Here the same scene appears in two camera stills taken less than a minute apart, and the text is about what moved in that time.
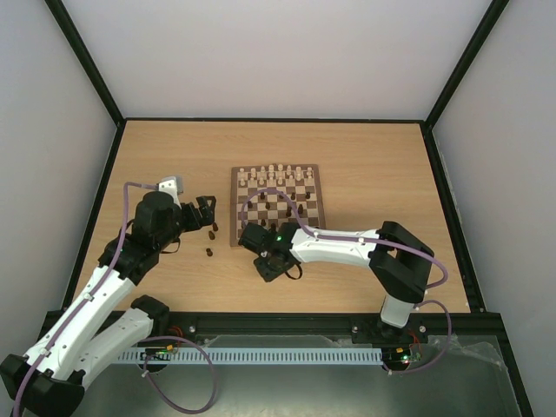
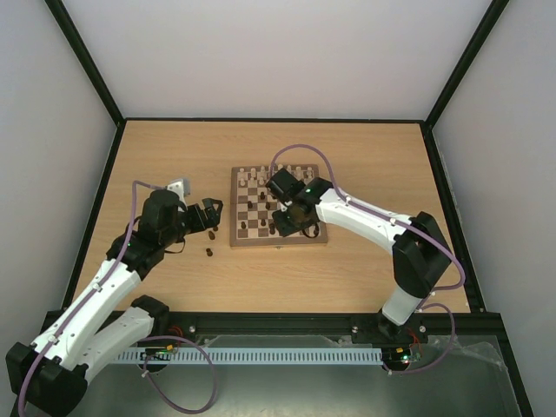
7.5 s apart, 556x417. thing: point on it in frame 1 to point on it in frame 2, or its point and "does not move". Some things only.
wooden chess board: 271,195 does not move
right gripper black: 273,266 to 284,221
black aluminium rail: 327,323 does not move
